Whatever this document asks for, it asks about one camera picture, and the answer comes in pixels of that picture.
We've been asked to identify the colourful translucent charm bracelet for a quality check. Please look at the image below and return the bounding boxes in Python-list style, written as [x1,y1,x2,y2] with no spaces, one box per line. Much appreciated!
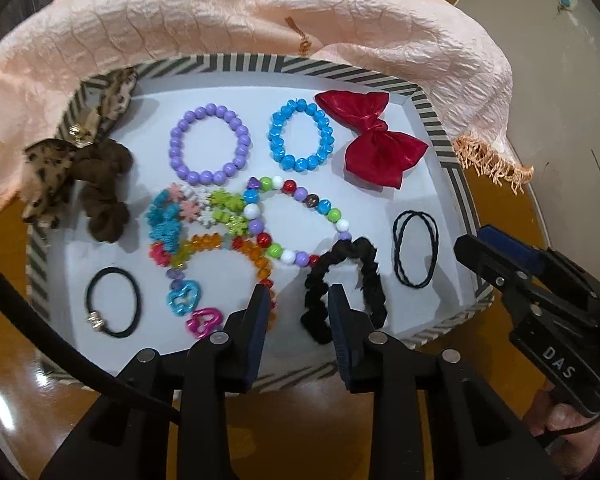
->
[148,232,278,340]

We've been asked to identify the snowflake bead bracelet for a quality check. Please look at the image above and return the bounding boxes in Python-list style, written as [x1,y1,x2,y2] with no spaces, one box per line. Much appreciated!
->
[145,182,251,256]

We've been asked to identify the black hair tie gold charm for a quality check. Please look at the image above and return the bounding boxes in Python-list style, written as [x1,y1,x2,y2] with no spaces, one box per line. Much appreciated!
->
[84,266,143,339]

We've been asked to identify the striped black white tray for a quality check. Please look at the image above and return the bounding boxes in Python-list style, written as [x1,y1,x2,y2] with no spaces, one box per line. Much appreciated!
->
[26,54,493,391]

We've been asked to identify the black scrunchie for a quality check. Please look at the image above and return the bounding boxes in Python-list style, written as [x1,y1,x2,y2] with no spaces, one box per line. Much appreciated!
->
[300,237,388,344]

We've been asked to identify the thin black twisted hair ties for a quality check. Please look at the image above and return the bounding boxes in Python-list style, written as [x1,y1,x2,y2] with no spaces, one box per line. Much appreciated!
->
[391,208,440,290]

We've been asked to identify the person's right hand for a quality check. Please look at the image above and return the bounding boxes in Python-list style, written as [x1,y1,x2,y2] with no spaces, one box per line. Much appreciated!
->
[522,384,600,479]

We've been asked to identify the black cable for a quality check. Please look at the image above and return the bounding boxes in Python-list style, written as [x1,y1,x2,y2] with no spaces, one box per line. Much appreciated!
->
[534,410,600,449]
[0,251,182,421]

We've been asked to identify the black cable left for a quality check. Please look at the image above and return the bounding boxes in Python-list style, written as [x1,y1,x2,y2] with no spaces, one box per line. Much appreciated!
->
[0,251,182,421]

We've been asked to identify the purple bead bracelet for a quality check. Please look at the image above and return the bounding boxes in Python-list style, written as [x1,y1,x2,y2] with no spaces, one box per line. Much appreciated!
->
[168,103,252,186]

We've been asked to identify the pink fringed scarf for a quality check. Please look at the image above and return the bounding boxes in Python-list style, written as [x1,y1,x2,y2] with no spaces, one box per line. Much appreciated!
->
[0,0,533,210]

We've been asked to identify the blue bead bracelet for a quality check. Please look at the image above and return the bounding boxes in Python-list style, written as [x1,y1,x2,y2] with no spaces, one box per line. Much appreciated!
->
[266,97,336,172]

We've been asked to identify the black cable right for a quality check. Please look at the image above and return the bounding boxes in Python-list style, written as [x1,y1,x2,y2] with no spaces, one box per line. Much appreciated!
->
[534,410,600,449]

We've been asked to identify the multicolour round bead bracelet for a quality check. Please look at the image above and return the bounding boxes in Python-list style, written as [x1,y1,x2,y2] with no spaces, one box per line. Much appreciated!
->
[242,174,354,268]

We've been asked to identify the red satin bow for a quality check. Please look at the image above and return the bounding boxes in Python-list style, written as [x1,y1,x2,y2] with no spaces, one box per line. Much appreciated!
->
[315,90,428,190]

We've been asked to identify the leopard print bow hair tie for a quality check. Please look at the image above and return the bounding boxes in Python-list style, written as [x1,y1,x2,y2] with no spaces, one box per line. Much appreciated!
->
[20,66,140,244]

